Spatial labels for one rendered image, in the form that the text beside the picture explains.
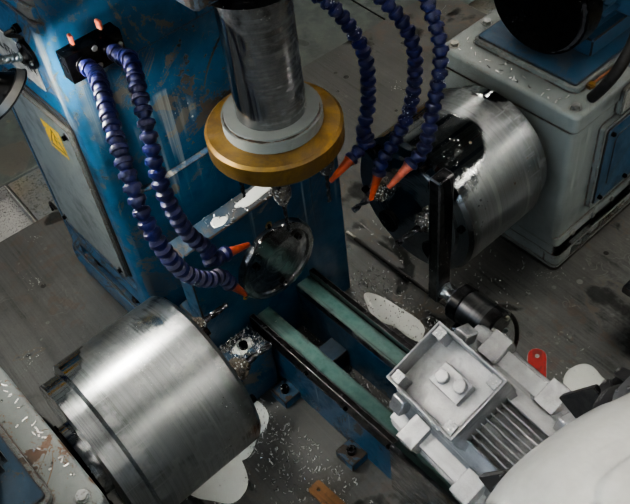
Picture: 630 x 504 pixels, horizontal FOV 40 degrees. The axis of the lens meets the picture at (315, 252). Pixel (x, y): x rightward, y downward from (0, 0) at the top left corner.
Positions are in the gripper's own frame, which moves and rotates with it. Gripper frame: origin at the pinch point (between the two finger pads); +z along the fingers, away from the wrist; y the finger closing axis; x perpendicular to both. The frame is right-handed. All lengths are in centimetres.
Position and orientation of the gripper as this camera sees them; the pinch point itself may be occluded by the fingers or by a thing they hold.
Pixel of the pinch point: (535, 444)
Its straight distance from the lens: 98.2
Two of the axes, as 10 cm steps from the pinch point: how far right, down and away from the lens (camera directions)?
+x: 6.3, 7.8, -0.8
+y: -7.4, 5.5, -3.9
